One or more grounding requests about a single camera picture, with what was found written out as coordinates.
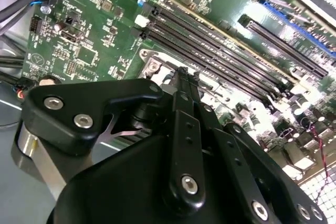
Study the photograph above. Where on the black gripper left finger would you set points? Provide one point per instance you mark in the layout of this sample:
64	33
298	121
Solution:
78	98

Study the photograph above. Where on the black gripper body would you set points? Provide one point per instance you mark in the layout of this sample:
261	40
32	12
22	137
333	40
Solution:
118	187

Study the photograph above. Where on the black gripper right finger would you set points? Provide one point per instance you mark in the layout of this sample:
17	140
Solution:
236	155

